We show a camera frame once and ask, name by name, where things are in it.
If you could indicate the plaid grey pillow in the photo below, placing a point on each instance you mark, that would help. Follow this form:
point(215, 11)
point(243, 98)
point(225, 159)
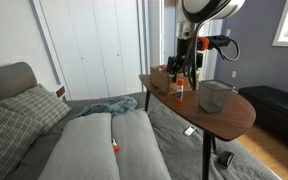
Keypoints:
point(39, 104)

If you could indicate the orange-capped glue bottle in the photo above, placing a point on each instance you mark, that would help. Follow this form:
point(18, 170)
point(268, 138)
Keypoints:
point(180, 89)

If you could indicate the grey sofa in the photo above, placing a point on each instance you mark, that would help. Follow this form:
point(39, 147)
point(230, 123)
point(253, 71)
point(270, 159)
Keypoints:
point(45, 138)

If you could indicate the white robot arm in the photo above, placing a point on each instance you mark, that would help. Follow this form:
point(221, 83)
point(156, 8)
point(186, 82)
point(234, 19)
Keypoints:
point(193, 14)

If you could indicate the black bench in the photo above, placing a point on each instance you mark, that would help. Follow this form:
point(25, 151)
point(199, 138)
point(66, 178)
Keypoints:
point(271, 107)

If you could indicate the round wooden side table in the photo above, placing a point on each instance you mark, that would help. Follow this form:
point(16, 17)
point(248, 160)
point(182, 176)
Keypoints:
point(222, 114)

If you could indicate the small glue stick on sofa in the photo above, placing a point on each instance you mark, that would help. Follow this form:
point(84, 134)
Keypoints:
point(115, 145)

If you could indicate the cardboard box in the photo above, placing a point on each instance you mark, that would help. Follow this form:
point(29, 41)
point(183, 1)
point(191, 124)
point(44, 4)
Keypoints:
point(163, 81)

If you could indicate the teal crumpled blanket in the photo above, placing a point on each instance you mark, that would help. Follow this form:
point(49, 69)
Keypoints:
point(116, 106)

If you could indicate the white closet doors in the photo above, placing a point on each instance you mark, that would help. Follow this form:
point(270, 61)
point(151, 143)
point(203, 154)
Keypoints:
point(99, 48)

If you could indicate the white remote on rug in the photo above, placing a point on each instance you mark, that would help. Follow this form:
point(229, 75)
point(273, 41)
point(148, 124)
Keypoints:
point(189, 130)

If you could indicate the black object on floor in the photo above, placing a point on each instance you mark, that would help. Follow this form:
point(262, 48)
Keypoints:
point(225, 159)

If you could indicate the grey mesh basket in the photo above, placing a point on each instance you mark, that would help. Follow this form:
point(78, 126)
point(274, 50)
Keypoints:
point(213, 95)

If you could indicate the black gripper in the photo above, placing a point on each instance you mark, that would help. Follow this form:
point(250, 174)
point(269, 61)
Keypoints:
point(186, 61)

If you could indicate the light grey cushion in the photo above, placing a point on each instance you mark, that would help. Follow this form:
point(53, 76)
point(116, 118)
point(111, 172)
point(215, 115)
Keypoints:
point(139, 156)
point(84, 151)

